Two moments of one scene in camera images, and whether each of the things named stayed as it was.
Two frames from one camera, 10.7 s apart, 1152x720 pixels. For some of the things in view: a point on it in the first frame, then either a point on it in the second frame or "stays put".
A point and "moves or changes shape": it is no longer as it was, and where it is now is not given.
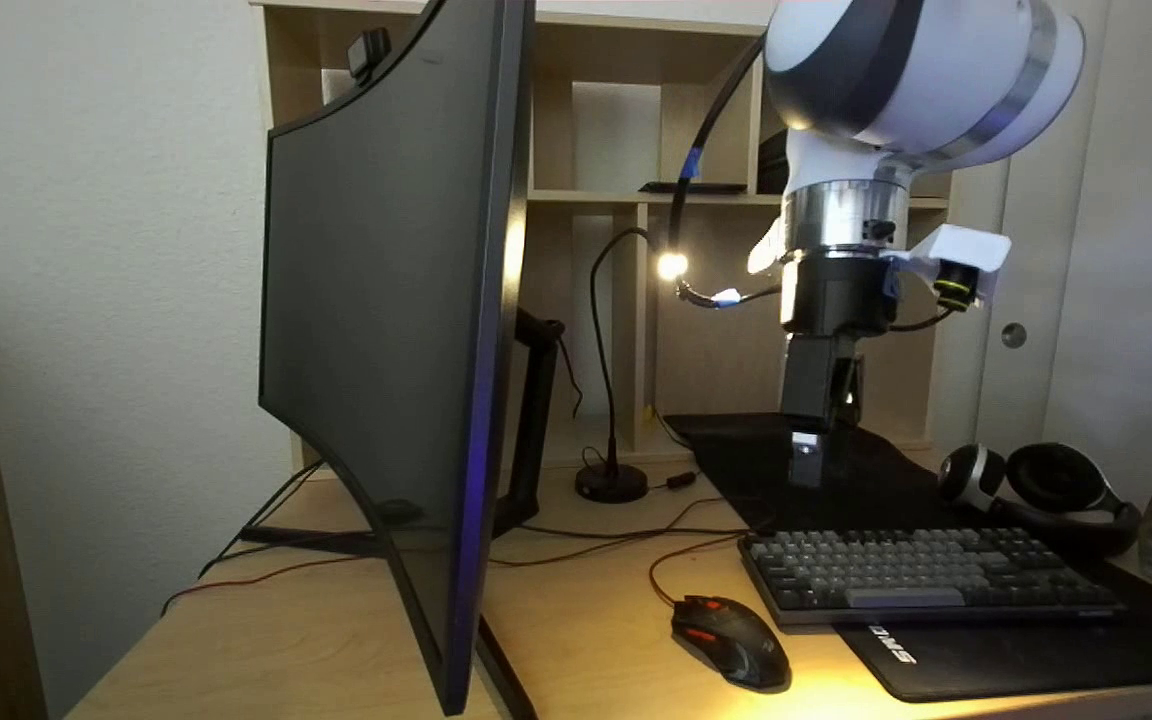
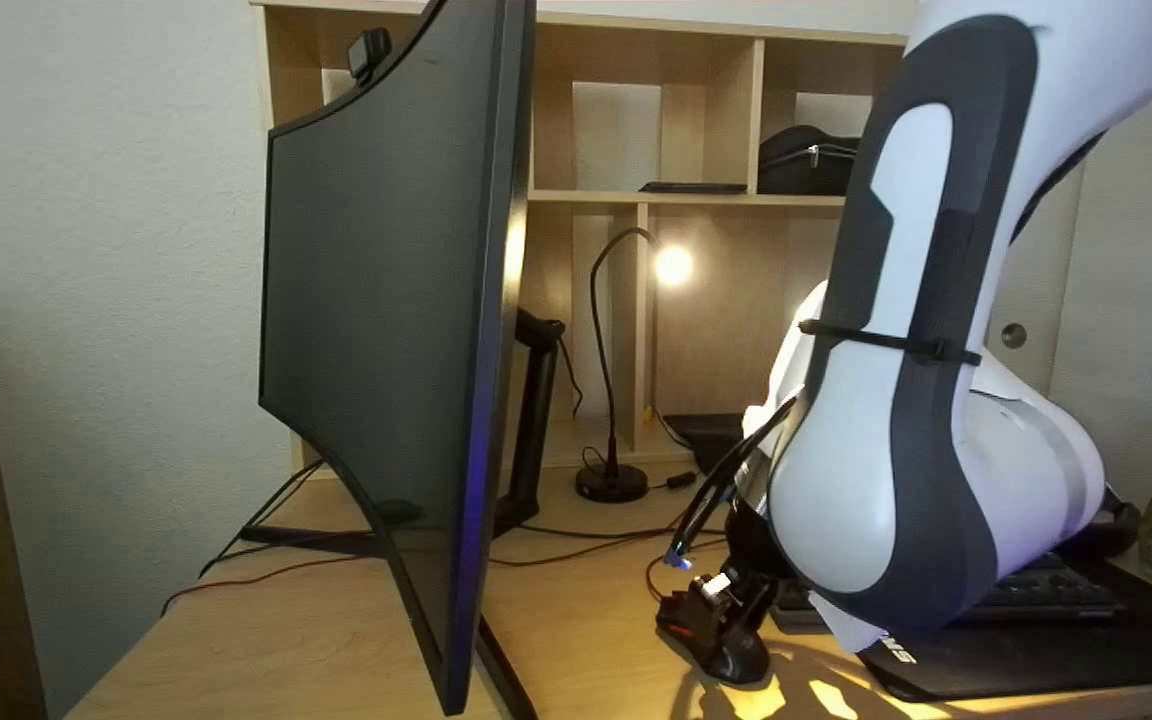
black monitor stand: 517,493 stays put
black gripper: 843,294 -> 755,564
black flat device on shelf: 693,189 stays put
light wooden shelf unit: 651,176 stays put
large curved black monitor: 388,243 stays put
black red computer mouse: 734,641 moves or changes shape
